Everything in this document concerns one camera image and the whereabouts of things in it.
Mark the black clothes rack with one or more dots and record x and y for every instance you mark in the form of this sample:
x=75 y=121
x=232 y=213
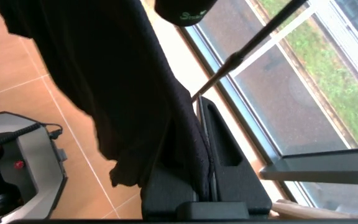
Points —
x=253 y=42

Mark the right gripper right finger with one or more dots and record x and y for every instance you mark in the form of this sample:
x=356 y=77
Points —
x=241 y=186

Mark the window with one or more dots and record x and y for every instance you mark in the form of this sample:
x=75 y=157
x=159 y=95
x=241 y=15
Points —
x=291 y=93

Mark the beige curtain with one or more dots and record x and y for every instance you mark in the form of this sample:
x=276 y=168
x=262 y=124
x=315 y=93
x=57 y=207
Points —
x=306 y=211

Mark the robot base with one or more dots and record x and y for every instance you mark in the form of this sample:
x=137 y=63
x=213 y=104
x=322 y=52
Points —
x=26 y=174

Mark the black garment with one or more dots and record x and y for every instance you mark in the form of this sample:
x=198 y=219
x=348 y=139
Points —
x=120 y=93

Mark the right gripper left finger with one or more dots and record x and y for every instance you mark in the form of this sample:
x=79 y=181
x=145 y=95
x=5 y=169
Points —
x=163 y=196

